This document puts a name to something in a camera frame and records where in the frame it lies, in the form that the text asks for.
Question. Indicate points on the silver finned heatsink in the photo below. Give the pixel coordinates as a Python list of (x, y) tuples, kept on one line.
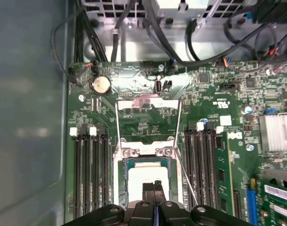
[(277, 131)]

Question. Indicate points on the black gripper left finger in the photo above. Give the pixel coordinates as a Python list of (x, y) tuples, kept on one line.
[(148, 193)]

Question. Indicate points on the black open PC case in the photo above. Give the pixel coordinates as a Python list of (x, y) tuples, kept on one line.
[(27, 94)]

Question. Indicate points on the silver board screw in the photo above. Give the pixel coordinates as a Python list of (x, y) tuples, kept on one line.
[(249, 147), (160, 67), (81, 97)]

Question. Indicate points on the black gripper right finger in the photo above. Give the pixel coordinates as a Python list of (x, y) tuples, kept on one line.
[(160, 193)]

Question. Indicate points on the green motherboard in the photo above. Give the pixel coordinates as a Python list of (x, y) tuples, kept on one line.
[(204, 99)]

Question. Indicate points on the black expansion slot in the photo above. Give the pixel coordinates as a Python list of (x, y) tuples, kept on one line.
[(236, 202)]

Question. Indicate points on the silver square CPU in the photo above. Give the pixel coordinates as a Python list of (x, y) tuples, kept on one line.
[(138, 179)]

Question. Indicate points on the grey metal drive cage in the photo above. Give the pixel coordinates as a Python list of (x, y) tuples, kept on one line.
[(178, 26)]

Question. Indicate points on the blue expansion slot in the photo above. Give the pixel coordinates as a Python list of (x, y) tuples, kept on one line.
[(251, 207)]

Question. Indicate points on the black fan graphics card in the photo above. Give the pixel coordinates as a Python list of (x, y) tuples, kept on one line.
[(265, 204)]

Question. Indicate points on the CPU socket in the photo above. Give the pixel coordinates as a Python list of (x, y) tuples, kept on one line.
[(118, 179)]

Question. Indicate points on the black RAM slot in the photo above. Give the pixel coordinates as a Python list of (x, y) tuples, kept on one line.
[(86, 176), (212, 176), (191, 176), (105, 176), (95, 176), (76, 176), (202, 176)]

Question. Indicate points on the green RAM stick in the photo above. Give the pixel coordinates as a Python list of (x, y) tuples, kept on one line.
[(224, 164)]

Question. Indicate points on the silver USB port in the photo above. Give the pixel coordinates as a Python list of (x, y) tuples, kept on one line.
[(158, 86)]

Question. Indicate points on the round coin battery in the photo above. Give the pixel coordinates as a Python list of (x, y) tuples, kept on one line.
[(101, 85)]

